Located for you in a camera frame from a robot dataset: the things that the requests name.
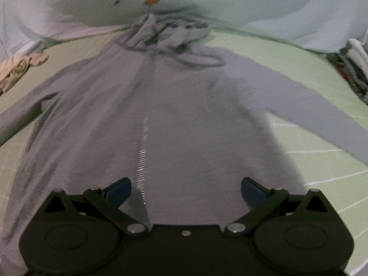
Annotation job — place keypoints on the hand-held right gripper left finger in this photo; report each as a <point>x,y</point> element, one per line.
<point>119,192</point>

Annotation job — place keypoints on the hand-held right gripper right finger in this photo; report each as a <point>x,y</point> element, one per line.
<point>253,193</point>

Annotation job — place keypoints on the grey hoodie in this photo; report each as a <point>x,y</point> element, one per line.
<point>172,120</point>

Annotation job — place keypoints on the stack of folded clothes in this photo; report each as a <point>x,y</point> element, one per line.
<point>355,63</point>

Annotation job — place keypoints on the beige garment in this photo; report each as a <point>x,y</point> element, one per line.
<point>17,69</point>

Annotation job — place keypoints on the light blue carrot print quilt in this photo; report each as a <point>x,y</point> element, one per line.
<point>258,5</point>

